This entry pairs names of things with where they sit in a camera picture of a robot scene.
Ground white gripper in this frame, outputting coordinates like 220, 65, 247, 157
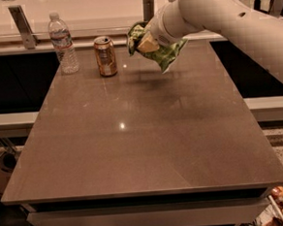
137, 13, 181, 52

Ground green jalapeno chip bag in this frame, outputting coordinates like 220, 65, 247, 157
127, 21, 187, 73

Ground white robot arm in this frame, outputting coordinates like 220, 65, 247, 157
137, 0, 283, 83

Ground orange soda can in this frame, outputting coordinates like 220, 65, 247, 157
94, 36, 117, 78

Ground clear plastic water bottle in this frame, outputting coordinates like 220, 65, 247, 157
48, 12, 79, 75

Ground middle metal railing post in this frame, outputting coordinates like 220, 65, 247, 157
142, 0, 155, 22

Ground metal railing post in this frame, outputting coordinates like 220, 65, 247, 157
268, 0, 283, 17
142, 0, 155, 22
8, 5, 39, 49

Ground left metal railing post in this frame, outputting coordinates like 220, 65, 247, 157
8, 5, 39, 49

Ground right metal railing post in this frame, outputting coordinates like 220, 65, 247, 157
268, 0, 283, 17

